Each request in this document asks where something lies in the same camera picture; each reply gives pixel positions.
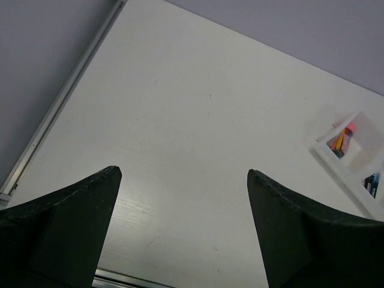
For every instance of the blue ink pen refill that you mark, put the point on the blue ink pen refill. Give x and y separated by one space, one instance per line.
374 184

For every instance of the red ink pen refill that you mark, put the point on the red ink pen refill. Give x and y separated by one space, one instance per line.
368 182

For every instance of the aluminium table edge rail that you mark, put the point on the aluminium table edge rail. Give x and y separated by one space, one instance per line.
12 179

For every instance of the glue stick pink cap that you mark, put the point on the glue stick pink cap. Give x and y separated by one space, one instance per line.
339 144

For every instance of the translucent three-compartment organizer box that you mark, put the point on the translucent three-compartment organizer box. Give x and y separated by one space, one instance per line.
363 157

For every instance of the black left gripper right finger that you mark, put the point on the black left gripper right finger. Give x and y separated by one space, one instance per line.
305 243

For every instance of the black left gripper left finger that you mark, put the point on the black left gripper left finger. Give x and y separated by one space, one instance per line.
56 240

